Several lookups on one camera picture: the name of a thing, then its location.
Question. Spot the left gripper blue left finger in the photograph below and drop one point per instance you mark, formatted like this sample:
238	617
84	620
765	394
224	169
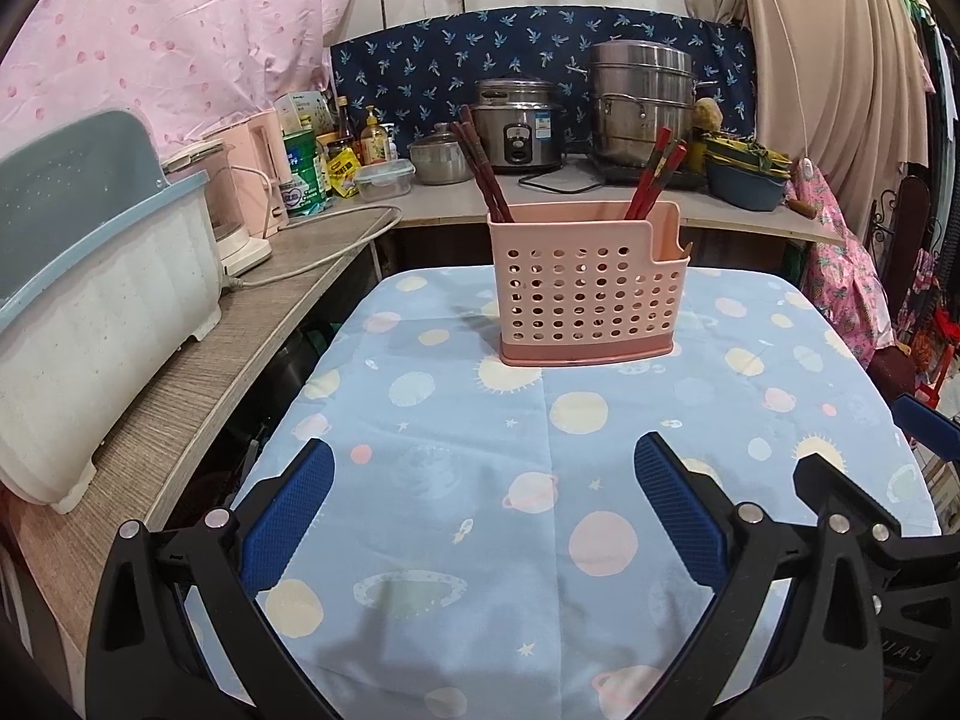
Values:
277	513

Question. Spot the yellow oil bottle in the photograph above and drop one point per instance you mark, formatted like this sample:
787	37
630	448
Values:
373	140

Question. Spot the dark blue plastic basin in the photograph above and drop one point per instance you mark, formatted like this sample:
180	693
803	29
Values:
744	189

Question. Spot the yellow snack packet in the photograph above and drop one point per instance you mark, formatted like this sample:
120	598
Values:
343	169

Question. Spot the brown chopstick gold band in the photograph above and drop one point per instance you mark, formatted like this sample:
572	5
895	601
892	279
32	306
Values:
484	176

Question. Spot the blue planet-print tablecloth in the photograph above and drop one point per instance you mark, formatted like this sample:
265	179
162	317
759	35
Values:
485	550

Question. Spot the pink perforated utensil basket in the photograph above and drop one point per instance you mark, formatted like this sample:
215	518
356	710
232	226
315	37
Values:
578	283

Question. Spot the pink electric kettle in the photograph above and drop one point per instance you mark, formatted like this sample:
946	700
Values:
257	157

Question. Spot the white blender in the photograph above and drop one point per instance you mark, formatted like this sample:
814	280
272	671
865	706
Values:
239	251

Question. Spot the pink dotted curtain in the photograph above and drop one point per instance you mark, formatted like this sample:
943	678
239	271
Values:
183	66

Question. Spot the pink floral apron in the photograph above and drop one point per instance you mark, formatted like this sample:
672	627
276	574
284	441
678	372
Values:
839	278

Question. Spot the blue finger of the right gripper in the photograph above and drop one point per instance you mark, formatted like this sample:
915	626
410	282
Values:
928	427

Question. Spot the dark red patterned chopstick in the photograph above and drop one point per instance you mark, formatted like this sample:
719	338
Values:
499	208

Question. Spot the black induction cooker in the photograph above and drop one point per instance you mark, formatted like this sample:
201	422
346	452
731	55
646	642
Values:
628	175

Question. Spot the silver rice cooker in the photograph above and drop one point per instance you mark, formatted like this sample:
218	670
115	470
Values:
520	124

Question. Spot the large steel steamer pot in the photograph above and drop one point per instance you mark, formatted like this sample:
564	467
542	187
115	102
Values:
637	88

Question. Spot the white dish rack blue lid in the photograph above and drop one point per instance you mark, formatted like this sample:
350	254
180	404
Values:
107	268

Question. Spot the green milk powder can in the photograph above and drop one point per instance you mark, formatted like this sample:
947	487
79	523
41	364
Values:
304	193

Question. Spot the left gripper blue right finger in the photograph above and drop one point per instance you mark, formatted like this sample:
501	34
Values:
682	502

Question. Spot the navy floral backsplash cloth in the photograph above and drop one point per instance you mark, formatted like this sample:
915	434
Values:
419	74

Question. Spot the small steel lidded pot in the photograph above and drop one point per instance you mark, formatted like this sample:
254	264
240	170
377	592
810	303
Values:
438	158

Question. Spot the clear food container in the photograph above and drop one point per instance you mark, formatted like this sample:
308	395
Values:
385	181

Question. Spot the yellow colander with greens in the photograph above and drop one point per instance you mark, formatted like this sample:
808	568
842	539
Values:
747	155

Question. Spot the wooden counter shelf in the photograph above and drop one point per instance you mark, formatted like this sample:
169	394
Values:
147	460

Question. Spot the bright red black-band chopstick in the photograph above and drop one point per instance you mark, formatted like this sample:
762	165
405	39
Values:
654	188

